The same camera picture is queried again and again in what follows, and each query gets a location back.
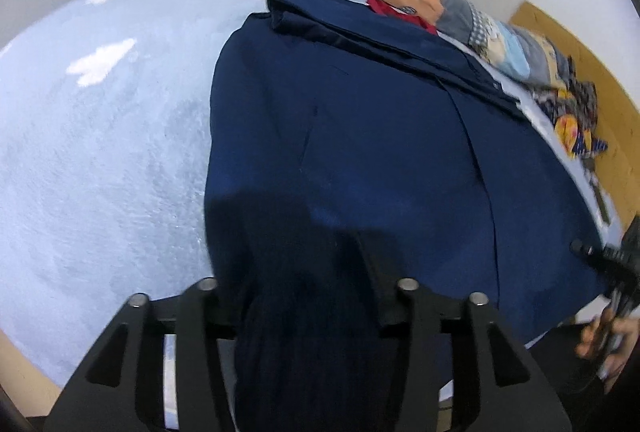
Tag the wooden headboard panel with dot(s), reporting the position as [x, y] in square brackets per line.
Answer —
[618, 118]

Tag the navy shirt with red collar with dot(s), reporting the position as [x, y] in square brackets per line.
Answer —
[342, 141]

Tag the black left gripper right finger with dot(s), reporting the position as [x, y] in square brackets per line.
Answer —
[498, 386]

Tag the person's right hand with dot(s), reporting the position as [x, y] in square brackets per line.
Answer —
[610, 339]

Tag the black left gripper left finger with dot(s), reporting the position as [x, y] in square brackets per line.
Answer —
[155, 367]

